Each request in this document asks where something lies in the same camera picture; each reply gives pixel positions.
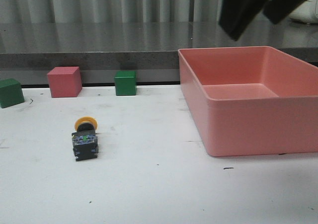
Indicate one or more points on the pink plastic bin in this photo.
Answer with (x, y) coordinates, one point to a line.
(251, 100)

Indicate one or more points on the pink cube block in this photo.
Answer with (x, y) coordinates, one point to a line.
(64, 82)

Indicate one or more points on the green cube block centre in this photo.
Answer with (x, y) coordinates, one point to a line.
(125, 83)

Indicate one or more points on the dark grey countertop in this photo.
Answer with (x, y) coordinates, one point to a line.
(151, 45)

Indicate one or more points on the green cube block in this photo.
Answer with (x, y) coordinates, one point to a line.
(125, 83)
(10, 93)

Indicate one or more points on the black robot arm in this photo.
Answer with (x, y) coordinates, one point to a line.
(236, 15)

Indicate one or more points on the yellow push button switch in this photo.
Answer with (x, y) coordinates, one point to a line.
(84, 139)

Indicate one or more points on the green cube block left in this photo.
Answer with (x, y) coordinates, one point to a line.
(10, 93)

